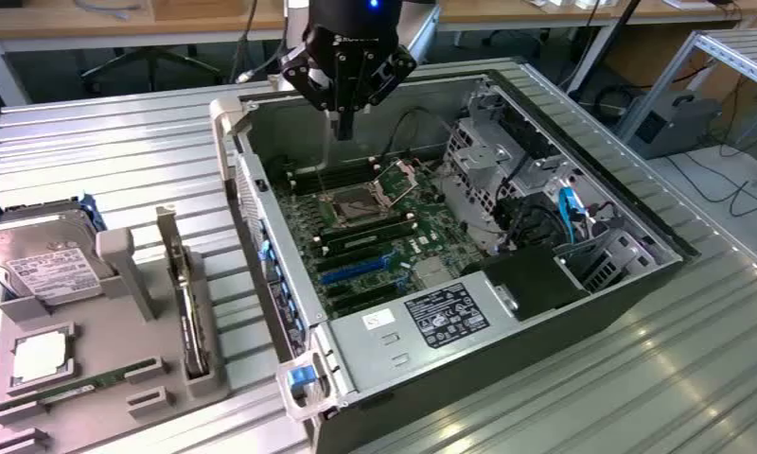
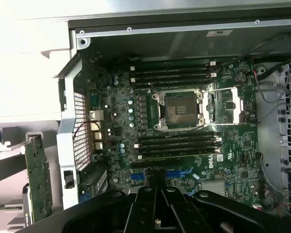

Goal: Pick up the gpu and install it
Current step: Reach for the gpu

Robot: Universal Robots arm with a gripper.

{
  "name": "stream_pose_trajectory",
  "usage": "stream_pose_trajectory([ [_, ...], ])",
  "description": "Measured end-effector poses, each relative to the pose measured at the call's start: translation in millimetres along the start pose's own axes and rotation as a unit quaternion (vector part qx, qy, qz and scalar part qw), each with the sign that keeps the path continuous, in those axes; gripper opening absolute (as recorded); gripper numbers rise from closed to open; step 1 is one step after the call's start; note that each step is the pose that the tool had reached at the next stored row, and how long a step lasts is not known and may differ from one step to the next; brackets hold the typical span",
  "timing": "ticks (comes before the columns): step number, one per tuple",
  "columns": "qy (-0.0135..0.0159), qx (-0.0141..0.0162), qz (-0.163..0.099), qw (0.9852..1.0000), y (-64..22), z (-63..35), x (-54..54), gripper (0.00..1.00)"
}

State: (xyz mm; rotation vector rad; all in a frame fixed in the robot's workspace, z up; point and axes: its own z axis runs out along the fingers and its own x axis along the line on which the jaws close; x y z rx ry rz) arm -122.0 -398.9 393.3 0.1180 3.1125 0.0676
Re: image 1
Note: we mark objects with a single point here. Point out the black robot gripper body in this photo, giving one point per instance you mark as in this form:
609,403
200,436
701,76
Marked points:
353,28

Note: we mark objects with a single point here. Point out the graphics card with metal bracket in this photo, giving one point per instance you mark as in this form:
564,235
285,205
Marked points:
189,302

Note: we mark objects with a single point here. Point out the silver metal disk bay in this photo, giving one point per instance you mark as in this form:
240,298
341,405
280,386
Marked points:
480,161

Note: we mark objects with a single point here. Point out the metal socket cover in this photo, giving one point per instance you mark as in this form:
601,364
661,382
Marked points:
396,182

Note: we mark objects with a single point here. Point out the black office chair base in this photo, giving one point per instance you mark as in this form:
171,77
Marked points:
151,61

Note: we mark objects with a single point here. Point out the wooden desk with white boxes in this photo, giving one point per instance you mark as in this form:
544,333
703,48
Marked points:
543,16

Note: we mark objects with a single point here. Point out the CPU socket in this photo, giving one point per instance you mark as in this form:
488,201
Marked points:
349,208

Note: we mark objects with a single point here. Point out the green motherboard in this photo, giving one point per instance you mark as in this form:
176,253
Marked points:
429,227

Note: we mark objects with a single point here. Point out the RAM stick with white label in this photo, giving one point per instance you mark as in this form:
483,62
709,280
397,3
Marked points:
360,242

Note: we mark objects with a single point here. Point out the long wooden desk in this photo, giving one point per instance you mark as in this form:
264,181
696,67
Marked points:
51,26

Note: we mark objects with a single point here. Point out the silver chipset heatsink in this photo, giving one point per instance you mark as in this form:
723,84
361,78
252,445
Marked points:
435,274

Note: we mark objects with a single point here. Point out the blue plastic disk carrier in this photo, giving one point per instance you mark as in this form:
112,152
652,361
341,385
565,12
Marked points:
91,213

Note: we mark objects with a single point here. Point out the grey floor equipment box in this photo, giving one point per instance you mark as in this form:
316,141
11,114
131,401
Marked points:
675,123

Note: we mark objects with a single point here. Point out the black plastic shroud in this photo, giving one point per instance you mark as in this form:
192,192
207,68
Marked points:
529,279

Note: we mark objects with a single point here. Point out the hard disk with white label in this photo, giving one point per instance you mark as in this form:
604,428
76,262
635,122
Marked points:
44,265

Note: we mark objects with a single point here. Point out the silver power supply unit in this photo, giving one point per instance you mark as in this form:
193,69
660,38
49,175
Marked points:
379,350

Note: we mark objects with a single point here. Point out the clear case latch blue clip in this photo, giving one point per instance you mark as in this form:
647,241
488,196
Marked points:
300,378

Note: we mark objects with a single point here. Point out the black open PC case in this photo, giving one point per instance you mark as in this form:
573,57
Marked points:
543,369

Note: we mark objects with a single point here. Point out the grey parts rack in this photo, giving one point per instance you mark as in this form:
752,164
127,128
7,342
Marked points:
101,369

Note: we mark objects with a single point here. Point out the silver CPU chip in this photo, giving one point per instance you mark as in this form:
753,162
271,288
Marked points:
44,354

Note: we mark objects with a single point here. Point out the green RAM stick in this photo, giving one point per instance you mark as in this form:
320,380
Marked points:
81,390

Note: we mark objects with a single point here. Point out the aluminium profile frame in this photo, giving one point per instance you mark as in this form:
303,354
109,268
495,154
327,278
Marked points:
741,52

